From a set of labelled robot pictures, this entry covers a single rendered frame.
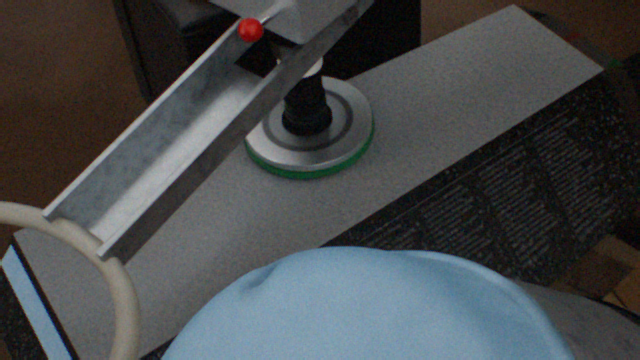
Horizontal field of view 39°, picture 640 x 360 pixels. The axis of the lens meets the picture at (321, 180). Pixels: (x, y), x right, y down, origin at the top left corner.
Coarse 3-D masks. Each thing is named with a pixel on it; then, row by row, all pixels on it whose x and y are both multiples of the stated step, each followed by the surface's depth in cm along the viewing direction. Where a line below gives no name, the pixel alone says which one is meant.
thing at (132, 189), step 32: (320, 32) 128; (192, 64) 128; (224, 64) 132; (288, 64) 125; (192, 96) 130; (224, 96) 129; (256, 96) 123; (128, 128) 123; (160, 128) 127; (192, 128) 127; (224, 128) 120; (96, 160) 121; (128, 160) 125; (160, 160) 125; (192, 160) 118; (64, 192) 119; (96, 192) 122; (128, 192) 122; (160, 192) 116; (192, 192) 121; (96, 224) 120; (128, 224) 114; (160, 224) 118; (128, 256) 116
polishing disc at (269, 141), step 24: (336, 96) 151; (360, 96) 150; (264, 120) 148; (336, 120) 147; (360, 120) 146; (264, 144) 144; (288, 144) 144; (312, 144) 144; (336, 144) 143; (360, 144) 143; (288, 168) 142; (312, 168) 141
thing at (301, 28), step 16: (208, 0) 126; (224, 0) 123; (240, 0) 120; (256, 0) 118; (272, 0) 115; (288, 0) 113; (304, 0) 113; (320, 0) 116; (336, 0) 119; (352, 0) 122; (256, 16) 120; (288, 16) 115; (304, 16) 115; (320, 16) 117; (336, 16) 121; (288, 32) 117; (304, 32) 116
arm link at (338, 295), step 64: (320, 256) 23; (384, 256) 22; (448, 256) 25; (192, 320) 24; (256, 320) 22; (320, 320) 21; (384, 320) 20; (448, 320) 20; (512, 320) 21; (576, 320) 25
